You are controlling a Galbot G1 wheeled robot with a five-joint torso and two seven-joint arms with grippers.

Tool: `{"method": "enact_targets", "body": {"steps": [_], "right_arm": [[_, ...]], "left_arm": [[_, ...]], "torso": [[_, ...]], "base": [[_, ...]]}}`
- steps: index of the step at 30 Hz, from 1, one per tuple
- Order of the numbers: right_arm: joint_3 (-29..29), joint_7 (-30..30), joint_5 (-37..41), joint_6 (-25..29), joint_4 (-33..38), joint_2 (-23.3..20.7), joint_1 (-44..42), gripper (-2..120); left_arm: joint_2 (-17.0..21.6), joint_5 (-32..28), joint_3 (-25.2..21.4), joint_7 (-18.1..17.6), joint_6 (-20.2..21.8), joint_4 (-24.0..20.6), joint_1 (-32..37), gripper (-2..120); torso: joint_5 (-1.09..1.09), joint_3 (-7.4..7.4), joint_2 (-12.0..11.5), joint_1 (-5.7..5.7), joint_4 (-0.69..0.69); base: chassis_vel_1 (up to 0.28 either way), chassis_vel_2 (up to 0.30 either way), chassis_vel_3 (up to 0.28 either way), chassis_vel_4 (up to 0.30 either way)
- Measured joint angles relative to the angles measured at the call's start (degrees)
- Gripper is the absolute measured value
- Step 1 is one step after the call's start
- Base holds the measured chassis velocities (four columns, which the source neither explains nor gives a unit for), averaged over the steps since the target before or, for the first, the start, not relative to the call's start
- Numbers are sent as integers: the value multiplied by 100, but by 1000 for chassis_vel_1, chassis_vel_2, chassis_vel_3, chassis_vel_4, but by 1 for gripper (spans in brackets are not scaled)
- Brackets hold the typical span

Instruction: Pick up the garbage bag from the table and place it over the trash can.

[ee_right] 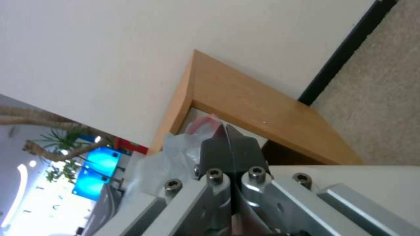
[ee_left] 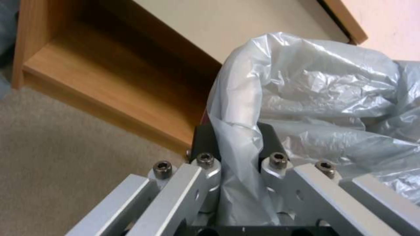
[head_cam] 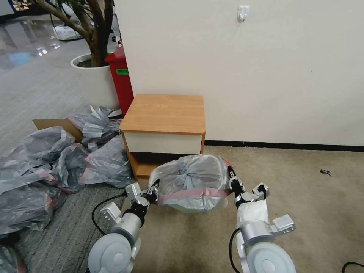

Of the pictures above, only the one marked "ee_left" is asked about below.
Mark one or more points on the grey blue plastic sheet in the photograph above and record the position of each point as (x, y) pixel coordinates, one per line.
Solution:
(6, 37)

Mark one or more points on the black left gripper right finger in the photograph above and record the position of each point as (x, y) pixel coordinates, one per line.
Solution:
(315, 196)

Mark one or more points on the wooden open shelf cabinet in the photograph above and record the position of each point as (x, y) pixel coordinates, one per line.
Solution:
(108, 73)

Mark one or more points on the translucent grey garbage bag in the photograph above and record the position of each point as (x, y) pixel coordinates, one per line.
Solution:
(328, 98)

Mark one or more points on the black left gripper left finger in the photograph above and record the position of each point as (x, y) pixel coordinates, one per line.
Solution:
(170, 196)

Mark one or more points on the wooden desk top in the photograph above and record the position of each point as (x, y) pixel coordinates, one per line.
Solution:
(351, 22)

